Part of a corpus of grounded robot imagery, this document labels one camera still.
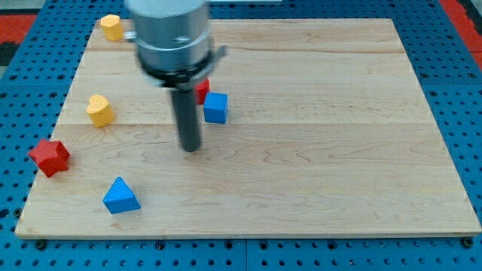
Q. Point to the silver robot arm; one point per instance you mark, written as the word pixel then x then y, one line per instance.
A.
pixel 174 41

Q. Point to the blue cube block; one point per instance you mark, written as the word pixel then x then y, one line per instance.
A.
pixel 215 108

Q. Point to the yellow heart block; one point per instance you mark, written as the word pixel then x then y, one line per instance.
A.
pixel 100 111

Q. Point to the red block behind rod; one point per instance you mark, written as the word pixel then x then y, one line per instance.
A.
pixel 201 90

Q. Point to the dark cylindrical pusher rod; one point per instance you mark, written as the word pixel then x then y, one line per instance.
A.
pixel 185 110

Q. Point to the wooden board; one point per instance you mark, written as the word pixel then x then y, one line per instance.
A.
pixel 329 135

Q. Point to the blue triangle block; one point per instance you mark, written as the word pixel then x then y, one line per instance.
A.
pixel 120 198

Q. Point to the yellow hexagon block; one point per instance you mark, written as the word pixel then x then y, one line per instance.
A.
pixel 112 28

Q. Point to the red star block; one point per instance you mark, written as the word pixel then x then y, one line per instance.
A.
pixel 50 157

